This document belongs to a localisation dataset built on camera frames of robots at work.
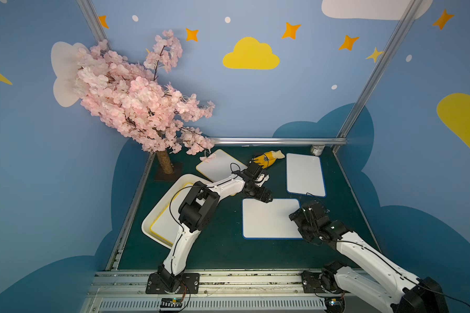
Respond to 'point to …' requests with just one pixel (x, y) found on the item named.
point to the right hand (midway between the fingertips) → (295, 218)
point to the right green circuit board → (334, 304)
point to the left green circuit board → (171, 304)
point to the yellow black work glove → (267, 158)
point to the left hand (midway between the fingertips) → (265, 194)
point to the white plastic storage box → (145, 226)
